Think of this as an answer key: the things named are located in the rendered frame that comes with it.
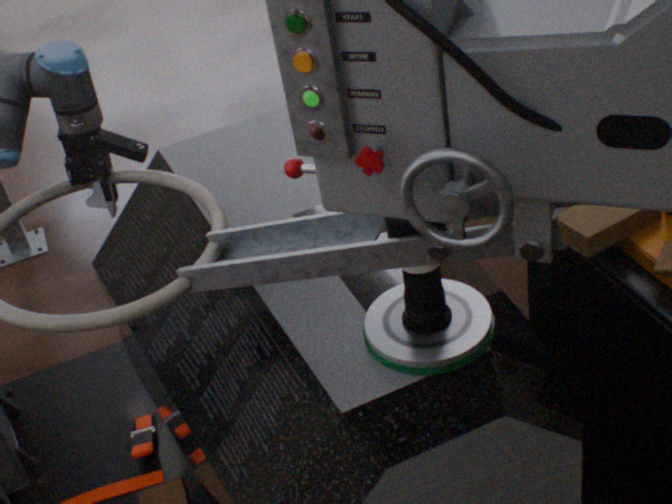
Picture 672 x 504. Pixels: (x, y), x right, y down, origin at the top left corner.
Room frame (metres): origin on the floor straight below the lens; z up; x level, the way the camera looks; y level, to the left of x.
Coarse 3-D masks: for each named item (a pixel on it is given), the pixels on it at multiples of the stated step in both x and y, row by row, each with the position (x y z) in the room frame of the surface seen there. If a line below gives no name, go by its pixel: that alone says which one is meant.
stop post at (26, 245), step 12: (0, 180) 3.04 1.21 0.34; (0, 192) 3.03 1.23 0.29; (0, 204) 3.02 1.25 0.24; (12, 204) 3.06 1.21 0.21; (12, 228) 3.03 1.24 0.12; (12, 240) 3.02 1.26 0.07; (24, 240) 3.03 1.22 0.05; (36, 240) 3.09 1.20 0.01; (0, 252) 3.05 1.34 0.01; (12, 252) 3.02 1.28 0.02; (24, 252) 3.01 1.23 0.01; (36, 252) 3.00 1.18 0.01; (0, 264) 2.96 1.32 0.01; (12, 264) 2.95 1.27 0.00
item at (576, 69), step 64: (384, 0) 0.98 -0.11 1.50; (512, 0) 1.06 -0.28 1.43; (576, 0) 1.01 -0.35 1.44; (640, 0) 0.92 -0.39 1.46; (448, 64) 0.98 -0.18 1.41; (512, 64) 0.94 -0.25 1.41; (576, 64) 0.90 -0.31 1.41; (640, 64) 0.87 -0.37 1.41; (512, 128) 0.94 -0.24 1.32; (576, 128) 0.90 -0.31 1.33; (640, 128) 0.87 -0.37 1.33; (512, 192) 0.94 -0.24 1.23; (576, 192) 0.90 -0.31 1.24; (640, 192) 0.87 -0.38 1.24
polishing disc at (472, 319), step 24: (456, 288) 1.18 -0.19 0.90; (384, 312) 1.15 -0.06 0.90; (456, 312) 1.12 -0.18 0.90; (480, 312) 1.10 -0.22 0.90; (384, 336) 1.09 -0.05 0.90; (408, 336) 1.08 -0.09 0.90; (432, 336) 1.07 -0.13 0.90; (456, 336) 1.06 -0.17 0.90; (480, 336) 1.05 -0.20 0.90; (408, 360) 1.02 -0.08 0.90; (432, 360) 1.01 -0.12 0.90; (456, 360) 1.01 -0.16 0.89
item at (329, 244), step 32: (256, 224) 1.32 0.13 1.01; (288, 224) 1.28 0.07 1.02; (320, 224) 1.25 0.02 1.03; (352, 224) 1.22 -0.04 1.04; (384, 224) 1.20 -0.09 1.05; (512, 224) 0.99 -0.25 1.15; (224, 256) 1.34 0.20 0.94; (256, 256) 1.29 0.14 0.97; (288, 256) 1.16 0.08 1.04; (320, 256) 1.13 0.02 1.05; (352, 256) 1.10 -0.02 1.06; (384, 256) 1.08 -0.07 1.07; (416, 256) 1.05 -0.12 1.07; (448, 256) 1.03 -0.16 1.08; (480, 256) 1.01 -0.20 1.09; (192, 288) 1.26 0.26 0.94; (224, 288) 1.23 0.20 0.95
